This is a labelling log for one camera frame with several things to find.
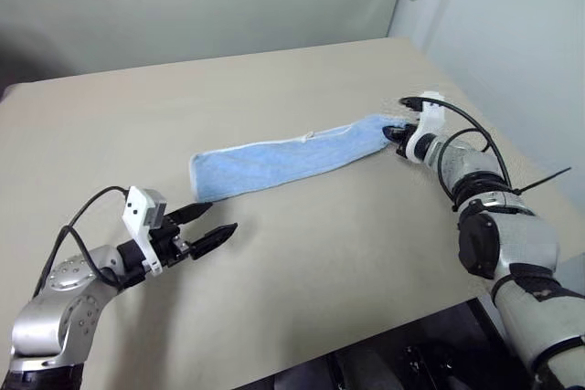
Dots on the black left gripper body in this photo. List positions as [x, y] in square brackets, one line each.
[170, 244]

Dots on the light blue towel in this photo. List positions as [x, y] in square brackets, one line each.
[283, 161]

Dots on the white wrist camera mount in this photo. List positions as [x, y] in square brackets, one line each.
[137, 209]
[432, 118]

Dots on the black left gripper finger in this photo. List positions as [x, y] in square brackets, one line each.
[192, 212]
[212, 238]

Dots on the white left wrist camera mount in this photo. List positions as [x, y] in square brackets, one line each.
[137, 209]

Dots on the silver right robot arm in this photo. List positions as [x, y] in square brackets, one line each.
[525, 235]

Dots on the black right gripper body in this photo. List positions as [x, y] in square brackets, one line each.
[404, 149]

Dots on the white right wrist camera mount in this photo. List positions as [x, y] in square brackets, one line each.
[432, 118]

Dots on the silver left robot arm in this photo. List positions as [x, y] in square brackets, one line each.
[45, 317]

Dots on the black frame under table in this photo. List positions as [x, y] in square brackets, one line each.
[457, 353]

